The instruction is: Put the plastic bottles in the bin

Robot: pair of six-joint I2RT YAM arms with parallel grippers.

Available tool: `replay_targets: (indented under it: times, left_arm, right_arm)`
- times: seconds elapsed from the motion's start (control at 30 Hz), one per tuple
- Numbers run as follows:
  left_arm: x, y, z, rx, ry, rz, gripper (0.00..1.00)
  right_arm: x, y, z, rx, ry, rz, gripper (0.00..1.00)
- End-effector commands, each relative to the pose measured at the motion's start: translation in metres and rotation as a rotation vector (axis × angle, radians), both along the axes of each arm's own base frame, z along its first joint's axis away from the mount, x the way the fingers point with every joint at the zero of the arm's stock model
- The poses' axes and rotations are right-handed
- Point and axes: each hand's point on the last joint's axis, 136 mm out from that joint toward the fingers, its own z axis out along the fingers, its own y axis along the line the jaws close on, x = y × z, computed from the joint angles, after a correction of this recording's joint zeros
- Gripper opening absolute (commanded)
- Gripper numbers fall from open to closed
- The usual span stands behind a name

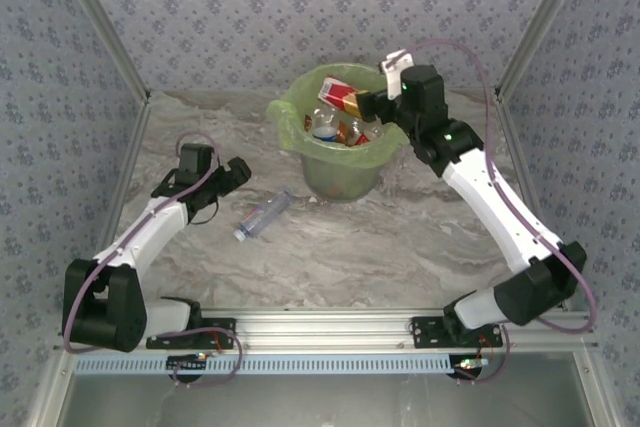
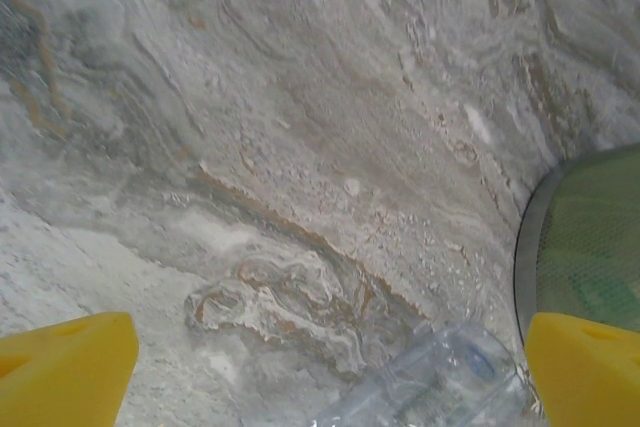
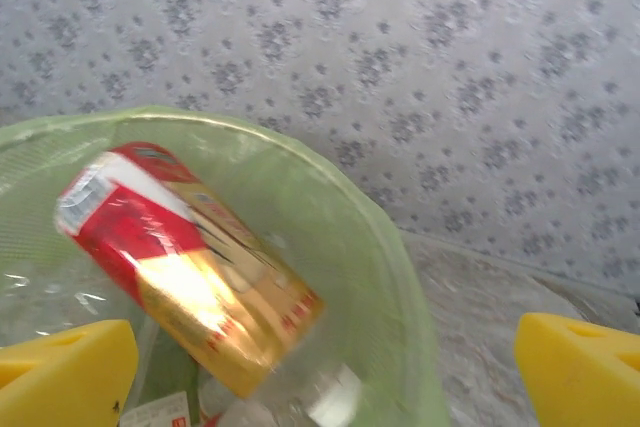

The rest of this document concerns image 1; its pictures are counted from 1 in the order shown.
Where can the red and yellow box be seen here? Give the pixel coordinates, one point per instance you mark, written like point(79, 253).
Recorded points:
point(335, 92)

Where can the clear bottle with colourful label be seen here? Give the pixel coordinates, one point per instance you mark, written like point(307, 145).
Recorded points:
point(365, 129)

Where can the clear bottle with orange label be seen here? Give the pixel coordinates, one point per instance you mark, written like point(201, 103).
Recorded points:
point(344, 132)

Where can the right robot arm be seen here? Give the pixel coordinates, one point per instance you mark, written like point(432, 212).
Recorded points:
point(500, 217)

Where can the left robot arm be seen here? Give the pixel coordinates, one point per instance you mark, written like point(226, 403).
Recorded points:
point(157, 229)

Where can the green lined trash bin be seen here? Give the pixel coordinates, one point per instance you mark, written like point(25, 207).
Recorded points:
point(285, 117)

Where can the translucent grey bin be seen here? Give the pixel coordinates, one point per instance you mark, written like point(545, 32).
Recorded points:
point(340, 179)

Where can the clear bottle blue white label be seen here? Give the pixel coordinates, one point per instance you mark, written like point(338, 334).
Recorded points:
point(325, 132)

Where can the clear bottle with white cap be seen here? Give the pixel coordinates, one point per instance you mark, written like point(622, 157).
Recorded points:
point(262, 217)

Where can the small circuit board with LED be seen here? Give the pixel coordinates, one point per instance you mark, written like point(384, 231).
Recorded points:
point(187, 364)
point(470, 364)

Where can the grey metal shelf panel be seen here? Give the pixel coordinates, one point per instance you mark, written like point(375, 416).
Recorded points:
point(325, 402)

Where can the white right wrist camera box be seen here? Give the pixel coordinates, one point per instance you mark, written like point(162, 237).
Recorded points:
point(395, 67)

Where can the aluminium side frame bar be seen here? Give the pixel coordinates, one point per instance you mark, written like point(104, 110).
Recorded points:
point(100, 227)
point(520, 147)

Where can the aluminium frame corner post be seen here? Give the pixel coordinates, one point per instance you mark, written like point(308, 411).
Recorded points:
point(545, 22)
point(105, 27)

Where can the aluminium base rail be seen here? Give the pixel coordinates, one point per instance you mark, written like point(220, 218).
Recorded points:
point(325, 327)

